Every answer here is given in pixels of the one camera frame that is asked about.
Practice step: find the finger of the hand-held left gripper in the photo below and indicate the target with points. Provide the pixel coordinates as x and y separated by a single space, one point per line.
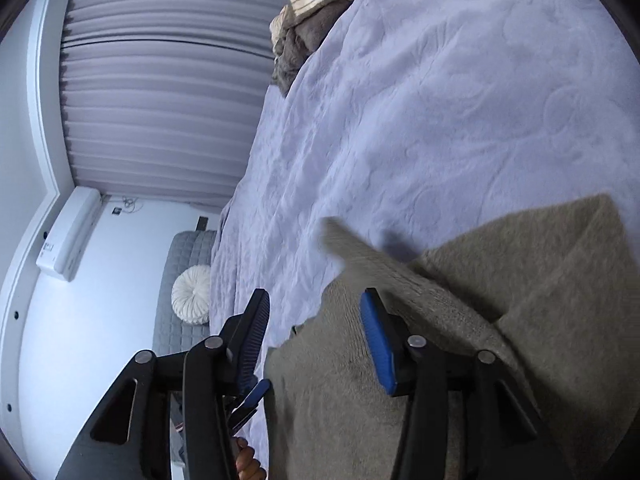
257 394

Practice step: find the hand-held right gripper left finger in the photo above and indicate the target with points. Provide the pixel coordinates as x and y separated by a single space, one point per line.
255 330

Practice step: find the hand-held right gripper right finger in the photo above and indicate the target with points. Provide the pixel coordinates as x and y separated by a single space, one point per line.
377 345

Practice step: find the brown knit sweater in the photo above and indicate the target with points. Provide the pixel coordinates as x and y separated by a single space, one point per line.
550 320

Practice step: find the pile of striped brown clothes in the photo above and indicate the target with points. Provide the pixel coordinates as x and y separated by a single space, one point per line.
305 20

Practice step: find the person's left hand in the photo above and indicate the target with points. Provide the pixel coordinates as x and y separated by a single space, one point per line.
248 466

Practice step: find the white round pleated pillow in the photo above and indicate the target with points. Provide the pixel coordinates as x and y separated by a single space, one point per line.
191 294

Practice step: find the grey headboard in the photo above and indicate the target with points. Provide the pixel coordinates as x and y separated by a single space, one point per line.
175 255

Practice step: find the white air conditioner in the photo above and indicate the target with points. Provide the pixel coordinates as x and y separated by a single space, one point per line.
65 237

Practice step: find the lavender fleece blanket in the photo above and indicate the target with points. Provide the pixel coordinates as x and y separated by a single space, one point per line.
425 110

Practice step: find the grey pleated curtain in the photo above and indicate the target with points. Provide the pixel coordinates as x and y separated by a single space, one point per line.
165 85

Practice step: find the dark wall socket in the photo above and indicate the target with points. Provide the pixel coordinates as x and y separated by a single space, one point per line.
202 223

